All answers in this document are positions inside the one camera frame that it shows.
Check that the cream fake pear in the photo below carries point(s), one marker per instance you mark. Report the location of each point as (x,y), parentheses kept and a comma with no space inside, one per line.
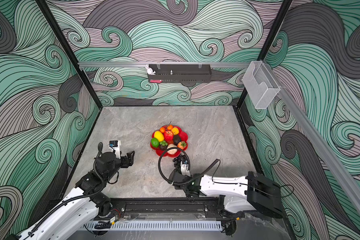
(172,149)

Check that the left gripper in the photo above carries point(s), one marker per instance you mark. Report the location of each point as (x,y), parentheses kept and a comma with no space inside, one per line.
(129,159)

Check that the red fake wrinkled fruit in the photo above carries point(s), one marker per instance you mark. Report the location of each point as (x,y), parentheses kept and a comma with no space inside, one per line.
(169,135)

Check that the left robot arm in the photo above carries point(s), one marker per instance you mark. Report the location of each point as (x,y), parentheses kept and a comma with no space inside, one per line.
(83,203)

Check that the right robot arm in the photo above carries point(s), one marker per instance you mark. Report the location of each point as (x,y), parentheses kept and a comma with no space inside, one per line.
(253,192)

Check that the dark purple fake grapes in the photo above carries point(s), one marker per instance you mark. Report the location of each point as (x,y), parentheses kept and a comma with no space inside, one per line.
(179,161)

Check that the red flower-shaped fruit bowl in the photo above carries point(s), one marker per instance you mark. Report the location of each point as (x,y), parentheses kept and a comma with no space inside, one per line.
(182,134)

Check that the white rabbit figurine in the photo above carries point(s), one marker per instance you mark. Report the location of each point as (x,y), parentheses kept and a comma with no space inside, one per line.
(149,70)

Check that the aluminium wall rail right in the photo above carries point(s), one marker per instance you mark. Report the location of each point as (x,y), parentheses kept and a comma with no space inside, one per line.
(298,109)

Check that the white slotted cable duct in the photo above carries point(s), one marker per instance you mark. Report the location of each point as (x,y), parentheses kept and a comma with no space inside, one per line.
(166,226)

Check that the black wall shelf tray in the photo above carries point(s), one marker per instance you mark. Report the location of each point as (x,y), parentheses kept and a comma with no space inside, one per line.
(184,74)

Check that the red fake strawberry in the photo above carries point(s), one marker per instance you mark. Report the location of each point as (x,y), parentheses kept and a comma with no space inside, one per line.
(182,145)

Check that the aluminium wall rail back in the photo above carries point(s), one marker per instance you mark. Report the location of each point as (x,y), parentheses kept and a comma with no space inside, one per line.
(122,64)

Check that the green fake lime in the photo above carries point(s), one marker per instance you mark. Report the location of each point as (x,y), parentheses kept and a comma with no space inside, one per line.
(155,143)

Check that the dark brown fake avocado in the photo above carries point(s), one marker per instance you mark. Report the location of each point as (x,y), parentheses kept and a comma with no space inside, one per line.
(163,145)

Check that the aluminium wall rail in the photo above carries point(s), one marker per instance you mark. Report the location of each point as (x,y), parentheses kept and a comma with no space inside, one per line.
(122,64)
(298,109)

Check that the clear acrylic wall box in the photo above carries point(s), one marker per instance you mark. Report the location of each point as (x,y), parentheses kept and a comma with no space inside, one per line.
(261,84)

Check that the yellow fake lemon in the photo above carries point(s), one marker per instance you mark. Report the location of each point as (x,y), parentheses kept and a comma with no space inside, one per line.
(159,136)

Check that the small yellow fake pear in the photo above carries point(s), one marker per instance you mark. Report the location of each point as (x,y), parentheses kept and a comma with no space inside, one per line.
(175,131)

